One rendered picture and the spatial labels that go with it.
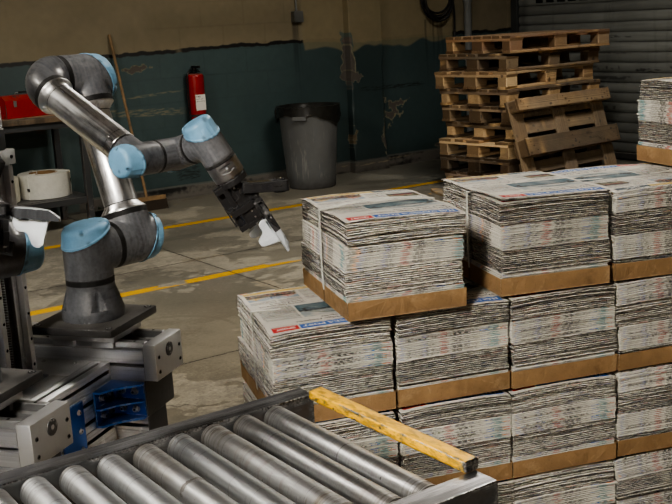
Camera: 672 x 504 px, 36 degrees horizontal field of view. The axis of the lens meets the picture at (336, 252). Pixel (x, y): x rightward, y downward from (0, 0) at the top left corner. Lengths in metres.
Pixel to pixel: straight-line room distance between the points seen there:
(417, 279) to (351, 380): 0.27
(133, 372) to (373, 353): 0.57
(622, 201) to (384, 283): 0.63
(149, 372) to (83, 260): 0.31
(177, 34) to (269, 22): 0.96
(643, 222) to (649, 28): 7.83
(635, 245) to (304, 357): 0.86
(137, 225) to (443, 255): 0.76
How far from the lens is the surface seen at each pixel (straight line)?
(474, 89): 8.89
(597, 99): 9.27
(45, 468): 1.78
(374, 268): 2.28
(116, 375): 2.52
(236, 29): 9.68
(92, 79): 2.64
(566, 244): 2.50
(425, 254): 2.32
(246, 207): 2.36
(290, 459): 1.74
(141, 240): 2.58
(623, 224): 2.58
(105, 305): 2.52
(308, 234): 2.55
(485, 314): 2.44
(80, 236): 2.49
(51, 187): 8.27
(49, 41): 8.94
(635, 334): 2.66
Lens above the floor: 1.49
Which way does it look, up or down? 13 degrees down
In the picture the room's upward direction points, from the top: 3 degrees counter-clockwise
